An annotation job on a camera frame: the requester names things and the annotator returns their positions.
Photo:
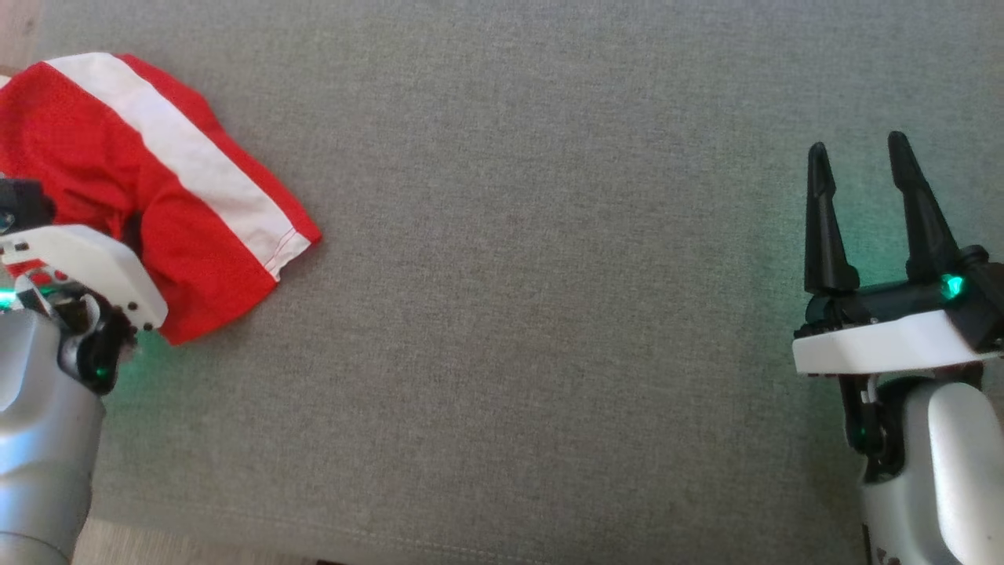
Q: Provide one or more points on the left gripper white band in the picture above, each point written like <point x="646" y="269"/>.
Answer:
<point x="86" y="267"/>

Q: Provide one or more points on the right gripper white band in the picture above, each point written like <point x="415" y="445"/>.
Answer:
<point x="886" y="341"/>

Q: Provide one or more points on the red shorts with white stripe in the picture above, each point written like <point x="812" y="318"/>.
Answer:
<point x="78" y="141"/>

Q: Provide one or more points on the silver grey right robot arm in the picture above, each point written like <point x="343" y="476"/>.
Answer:
<point x="941" y="471"/>

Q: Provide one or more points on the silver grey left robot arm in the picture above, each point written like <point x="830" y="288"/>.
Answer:
<point x="39" y="439"/>

